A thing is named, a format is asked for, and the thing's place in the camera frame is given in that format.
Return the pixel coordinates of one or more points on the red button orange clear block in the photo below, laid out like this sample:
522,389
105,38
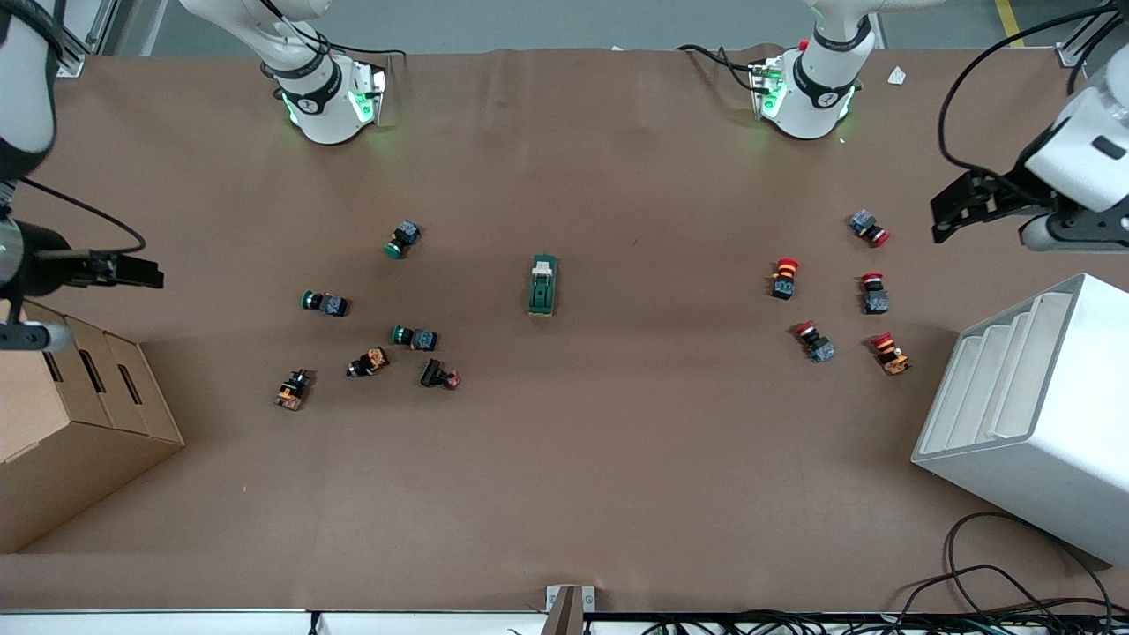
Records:
891,353

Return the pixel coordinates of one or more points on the red button silver collar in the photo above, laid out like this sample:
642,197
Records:
874,295
816,344

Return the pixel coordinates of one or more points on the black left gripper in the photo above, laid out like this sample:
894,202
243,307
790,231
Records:
1008,196

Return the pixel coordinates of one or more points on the red button orange striped collar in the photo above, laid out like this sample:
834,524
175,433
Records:
783,278

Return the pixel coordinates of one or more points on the white slotted organizer box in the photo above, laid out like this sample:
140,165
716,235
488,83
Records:
1041,441

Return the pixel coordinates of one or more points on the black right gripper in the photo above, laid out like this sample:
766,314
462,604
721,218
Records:
44,261

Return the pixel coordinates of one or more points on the metal table edge bracket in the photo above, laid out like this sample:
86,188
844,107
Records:
570,608

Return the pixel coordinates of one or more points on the black button orange block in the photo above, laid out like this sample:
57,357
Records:
368,362
294,389

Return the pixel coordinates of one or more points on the green button blue block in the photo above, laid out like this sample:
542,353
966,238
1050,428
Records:
415,337
403,238
325,303

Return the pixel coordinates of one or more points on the white paper scrap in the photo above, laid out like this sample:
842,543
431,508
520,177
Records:
897,75

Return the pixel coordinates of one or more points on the brown cardboard box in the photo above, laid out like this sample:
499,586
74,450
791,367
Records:
71,441

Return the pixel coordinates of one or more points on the black switch red knob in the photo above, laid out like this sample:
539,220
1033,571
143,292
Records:
439,375

